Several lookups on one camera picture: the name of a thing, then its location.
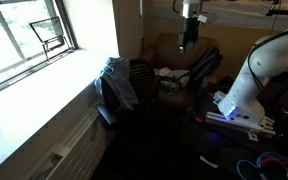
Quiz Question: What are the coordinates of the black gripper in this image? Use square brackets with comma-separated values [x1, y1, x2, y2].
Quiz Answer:
[177, 16, 200, 56]

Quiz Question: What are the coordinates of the black mesh office chair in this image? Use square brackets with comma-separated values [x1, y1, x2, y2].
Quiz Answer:
[95, 58, 162, 158]

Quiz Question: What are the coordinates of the brown leather armchair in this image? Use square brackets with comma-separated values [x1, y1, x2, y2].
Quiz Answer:
[140, 32, 226, 111]

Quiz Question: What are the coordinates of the black backpack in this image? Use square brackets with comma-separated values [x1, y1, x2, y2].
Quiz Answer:
[187, 46, 224, 93]

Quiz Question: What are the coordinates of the white crumpled cloth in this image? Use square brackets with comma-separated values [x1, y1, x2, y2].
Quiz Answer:
[153, 66, 192, 82]

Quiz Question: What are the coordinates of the grey crumpled cloth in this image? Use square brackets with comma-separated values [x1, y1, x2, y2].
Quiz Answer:
[158, 75, 190, 95]

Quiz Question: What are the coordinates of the black robot table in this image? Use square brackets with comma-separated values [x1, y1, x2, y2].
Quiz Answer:
[179, 83, 288, 180]

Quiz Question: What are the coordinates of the white scrap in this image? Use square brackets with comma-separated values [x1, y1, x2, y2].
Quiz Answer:
[199, 155, 219, 169]

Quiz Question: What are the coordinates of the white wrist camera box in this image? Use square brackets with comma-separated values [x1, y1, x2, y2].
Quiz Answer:
[197, 13, 209, 25]

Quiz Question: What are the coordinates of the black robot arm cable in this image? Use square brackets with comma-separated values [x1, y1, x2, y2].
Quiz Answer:
[247, 24, 288, 94]

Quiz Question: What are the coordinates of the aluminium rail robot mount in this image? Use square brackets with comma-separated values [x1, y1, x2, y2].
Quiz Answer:
[197, 89, 277, 143]

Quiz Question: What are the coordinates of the blue cable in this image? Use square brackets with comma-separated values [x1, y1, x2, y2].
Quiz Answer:
[236, 151, 288, 180]

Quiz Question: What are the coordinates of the red cable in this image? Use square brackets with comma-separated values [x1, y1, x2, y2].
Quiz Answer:
[259, 154, 288, 168]

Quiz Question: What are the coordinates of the beige wall heater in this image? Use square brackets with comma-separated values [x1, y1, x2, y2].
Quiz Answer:
[23, 99, 109, 180]

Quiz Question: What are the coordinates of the window frame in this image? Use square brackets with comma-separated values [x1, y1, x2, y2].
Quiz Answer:
[0, 0, 79, 100]

